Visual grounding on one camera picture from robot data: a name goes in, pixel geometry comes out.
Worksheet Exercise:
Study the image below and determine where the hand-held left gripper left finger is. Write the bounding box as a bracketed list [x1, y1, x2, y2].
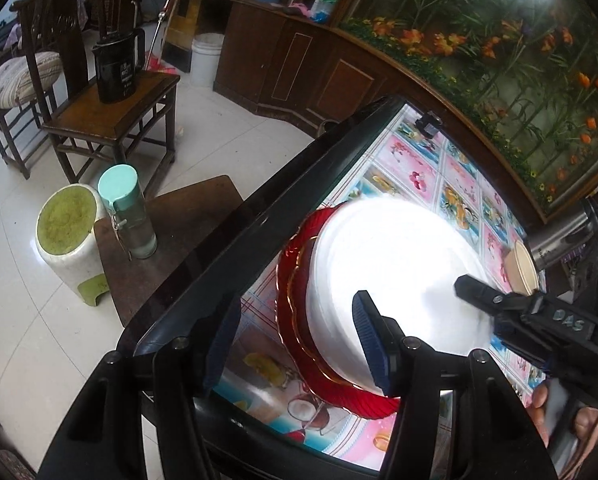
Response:
[38, 297, 242, 480]

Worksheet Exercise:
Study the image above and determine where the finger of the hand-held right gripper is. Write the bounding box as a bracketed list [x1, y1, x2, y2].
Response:
[453, 274, 536, 324]

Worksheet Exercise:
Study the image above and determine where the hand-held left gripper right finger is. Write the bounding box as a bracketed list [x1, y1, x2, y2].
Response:
[351, 290, 560, 480]

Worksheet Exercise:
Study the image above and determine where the large red ribbed plate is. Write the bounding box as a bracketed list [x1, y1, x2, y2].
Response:
[275, 207, 405, 420]

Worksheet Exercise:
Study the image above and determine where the white plate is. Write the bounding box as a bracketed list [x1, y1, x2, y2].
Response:
[306, 197, 495, 396]

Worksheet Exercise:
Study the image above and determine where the person's right hand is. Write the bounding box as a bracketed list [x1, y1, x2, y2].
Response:
[528, 380, 598, 476]

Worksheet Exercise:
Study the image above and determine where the beige bowl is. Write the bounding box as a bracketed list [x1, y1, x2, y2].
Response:
[503, 239, 539, 295]

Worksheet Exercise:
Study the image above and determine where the stainless steel thermos flask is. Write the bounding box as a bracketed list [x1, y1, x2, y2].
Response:
[524, 199, 598, 271]

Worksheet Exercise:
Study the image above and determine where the brown wooden stool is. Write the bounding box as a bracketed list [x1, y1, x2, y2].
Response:
[93, 175, 245, 328]

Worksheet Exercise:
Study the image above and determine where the printed fruit tablecloth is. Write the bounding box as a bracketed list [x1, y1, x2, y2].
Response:
[214, 102, 550, 471]

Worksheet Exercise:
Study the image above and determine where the water bottle with mint lid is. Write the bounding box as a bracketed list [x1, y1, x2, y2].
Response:
[97, 164, 158, 261]

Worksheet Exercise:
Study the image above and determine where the white stool with green seat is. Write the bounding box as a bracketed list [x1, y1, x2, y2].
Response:
[35, 184, 110, 307]

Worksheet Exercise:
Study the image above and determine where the floral glass panel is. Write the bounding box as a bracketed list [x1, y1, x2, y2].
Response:
[339, 0, 598, 221]

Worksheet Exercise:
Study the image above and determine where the white plastic bucket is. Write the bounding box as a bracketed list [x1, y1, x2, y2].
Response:
[190, 33, 226, 88]

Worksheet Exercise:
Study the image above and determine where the black electric kettle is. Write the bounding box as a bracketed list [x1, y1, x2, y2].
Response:
[92, 27, 146, 105]

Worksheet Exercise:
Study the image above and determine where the brown wooden cabinet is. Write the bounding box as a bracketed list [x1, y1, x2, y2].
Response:
[161, 0, 598, 226]

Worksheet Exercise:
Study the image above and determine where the green and white bag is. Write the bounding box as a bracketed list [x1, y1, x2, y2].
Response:
[310, 0, 341, 23]

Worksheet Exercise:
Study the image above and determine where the striped seat cushion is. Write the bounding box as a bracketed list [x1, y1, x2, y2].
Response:
[0, 51, 62, 111]

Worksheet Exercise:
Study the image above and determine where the dark wooden armchair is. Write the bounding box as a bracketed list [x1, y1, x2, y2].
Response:
[0, 0, 110, 181]

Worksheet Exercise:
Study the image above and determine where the metal-handled mop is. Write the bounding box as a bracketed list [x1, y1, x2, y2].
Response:
[146, 0, 190, 73]

